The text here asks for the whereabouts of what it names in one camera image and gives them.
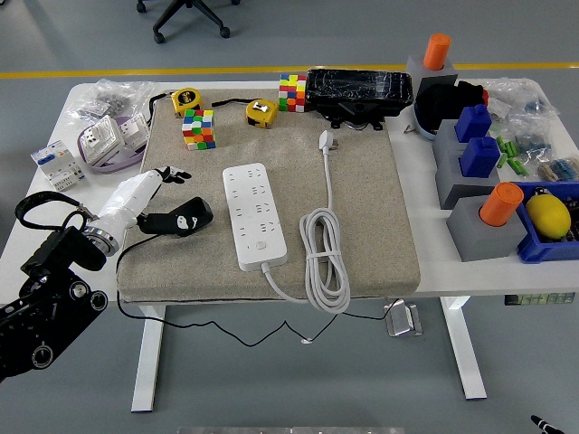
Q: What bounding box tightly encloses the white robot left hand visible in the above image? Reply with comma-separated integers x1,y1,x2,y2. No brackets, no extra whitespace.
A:
96,165,201,238

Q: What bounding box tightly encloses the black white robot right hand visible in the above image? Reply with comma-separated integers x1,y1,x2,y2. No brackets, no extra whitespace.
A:
529,414,566,434

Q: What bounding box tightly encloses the black power adapter with cord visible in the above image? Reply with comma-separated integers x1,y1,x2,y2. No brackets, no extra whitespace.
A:
115,196,402,348

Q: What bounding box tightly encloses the white power strip with cord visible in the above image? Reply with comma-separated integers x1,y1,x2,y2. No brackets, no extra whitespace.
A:
222,129,352,314

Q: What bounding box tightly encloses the white circuit breaker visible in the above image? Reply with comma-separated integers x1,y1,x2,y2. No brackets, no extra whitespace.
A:
30,139,88,193

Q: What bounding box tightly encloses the clear bag of screws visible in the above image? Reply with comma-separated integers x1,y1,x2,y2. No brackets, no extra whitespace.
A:
67,79,157,126

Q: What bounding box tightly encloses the white table leg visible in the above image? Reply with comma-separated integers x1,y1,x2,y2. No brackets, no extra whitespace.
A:
441,296,489,401
130,305,167,413

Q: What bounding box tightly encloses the yellow tape measure black print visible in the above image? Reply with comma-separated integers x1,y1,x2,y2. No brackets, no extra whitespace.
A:
147,87,203,119

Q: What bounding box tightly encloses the table control panel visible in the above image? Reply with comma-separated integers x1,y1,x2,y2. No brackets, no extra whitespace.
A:
504,292,576,307

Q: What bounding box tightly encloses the yellow tape measure chrome clip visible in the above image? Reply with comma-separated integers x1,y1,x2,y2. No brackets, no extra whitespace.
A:
211,96,280,129

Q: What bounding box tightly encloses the black office chair base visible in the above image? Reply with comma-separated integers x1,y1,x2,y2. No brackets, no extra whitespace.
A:
135,0,241,45

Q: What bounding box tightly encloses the blue storage bin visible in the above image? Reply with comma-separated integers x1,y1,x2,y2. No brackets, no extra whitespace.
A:
508,180,579,265

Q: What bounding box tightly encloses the tall colourful puzzle cube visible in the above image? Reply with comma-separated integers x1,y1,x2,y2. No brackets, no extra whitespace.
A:
278,73,308,113

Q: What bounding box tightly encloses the grey plastic block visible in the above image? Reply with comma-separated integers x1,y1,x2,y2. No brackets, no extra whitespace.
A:
446,194,528,263
434,148,501,210
405,53,459,99
432,119,471,164

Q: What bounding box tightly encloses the yellow lemon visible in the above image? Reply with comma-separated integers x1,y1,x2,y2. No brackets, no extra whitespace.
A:
525,193,572,240

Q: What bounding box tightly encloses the orange cylinder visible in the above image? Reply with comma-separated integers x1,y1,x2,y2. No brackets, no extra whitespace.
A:
422,33,452,71
479,181,525,227

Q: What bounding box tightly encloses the grey-brown mat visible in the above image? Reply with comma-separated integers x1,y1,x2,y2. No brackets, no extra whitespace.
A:
116,88,422,303

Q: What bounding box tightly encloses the black box in clear wrap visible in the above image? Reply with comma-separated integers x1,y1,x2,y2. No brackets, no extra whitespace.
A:
305,67,415,132

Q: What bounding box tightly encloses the clear bag of resistors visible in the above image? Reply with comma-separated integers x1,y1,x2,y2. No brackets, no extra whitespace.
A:
536,156,579,182

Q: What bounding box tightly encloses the blue plastic block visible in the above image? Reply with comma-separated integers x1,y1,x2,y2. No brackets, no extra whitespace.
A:
454,103,493,144
460,135,502,179

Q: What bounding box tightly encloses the clear bag of blue parts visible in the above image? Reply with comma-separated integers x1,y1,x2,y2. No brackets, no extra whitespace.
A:
506,112,557,159

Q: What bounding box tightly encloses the pale blue round base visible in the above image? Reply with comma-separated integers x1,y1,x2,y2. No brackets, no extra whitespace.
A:
412,102,439,141

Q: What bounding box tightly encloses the black fabric bundle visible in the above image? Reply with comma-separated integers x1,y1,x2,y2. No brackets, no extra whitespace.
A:
414,80,490,137

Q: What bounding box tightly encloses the clear bag of small parts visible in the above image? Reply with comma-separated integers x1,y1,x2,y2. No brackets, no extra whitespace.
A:
483,77,562,123

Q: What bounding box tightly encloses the white wall socket panel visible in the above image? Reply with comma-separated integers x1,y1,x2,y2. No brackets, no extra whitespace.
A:
116,112,150,153
81,115,124,164

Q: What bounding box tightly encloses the silver metal bracket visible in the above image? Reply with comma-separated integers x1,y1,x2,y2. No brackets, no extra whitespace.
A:
383,301,424,338

